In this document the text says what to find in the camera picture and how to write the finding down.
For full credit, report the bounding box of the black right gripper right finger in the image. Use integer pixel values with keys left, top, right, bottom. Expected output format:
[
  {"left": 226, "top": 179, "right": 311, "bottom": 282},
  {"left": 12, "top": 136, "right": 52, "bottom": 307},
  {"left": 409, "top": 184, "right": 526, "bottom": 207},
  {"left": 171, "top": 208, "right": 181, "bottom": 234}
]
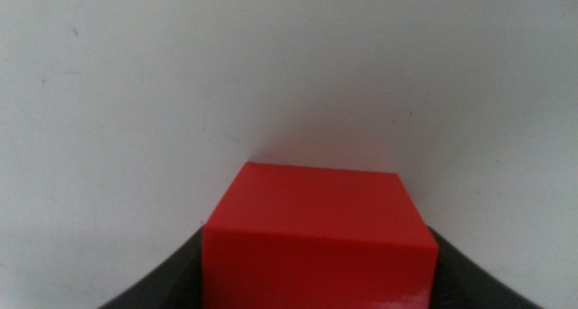
[{"left": 426, "top": 226, "right": 545, "bottom": 309}]

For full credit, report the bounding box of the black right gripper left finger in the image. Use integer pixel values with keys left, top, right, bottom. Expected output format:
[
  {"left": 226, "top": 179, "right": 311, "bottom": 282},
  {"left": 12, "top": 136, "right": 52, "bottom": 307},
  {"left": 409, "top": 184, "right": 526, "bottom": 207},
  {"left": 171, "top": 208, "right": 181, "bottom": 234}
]
[{"left": 97, "top": 226, "right": 204, "bottom": 309}]

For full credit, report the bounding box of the red cube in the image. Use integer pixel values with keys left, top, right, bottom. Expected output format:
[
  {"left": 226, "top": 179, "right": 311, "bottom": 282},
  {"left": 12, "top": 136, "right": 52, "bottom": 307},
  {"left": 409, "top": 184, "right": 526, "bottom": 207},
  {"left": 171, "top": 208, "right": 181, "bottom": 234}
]
[{"left": 201, "top": 161, "right": 440, "bottom": 309}]

